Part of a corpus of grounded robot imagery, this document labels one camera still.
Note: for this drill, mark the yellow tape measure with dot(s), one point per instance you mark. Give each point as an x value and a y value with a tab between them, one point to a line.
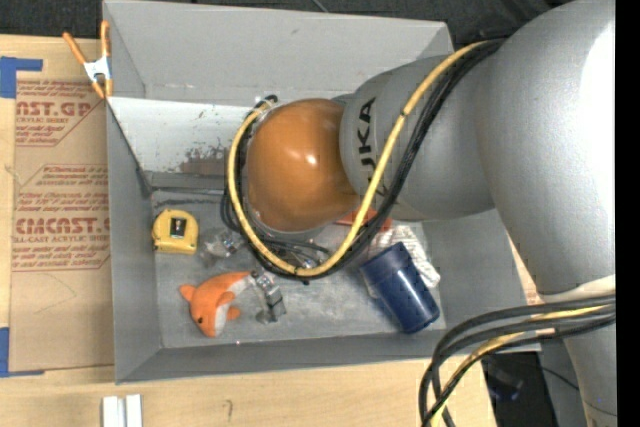
175	231

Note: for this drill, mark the orange-red flat thing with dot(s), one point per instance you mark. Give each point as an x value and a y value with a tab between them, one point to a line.
368	215

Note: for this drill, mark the orange and white toy dolphin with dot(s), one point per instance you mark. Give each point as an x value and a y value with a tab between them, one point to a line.
212	302

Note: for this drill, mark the white printed packet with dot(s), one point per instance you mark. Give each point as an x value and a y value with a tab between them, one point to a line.
417	237

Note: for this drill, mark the dark blue cup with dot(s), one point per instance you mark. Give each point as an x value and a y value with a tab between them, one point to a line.
402	292

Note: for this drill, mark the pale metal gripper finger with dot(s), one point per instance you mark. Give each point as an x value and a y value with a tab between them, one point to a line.
271	296
226	245

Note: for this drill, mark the grey metal bin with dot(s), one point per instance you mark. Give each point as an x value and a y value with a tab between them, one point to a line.
200	45

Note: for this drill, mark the brown cardboard board red print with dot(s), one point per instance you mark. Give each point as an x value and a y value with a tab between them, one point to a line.
60	295

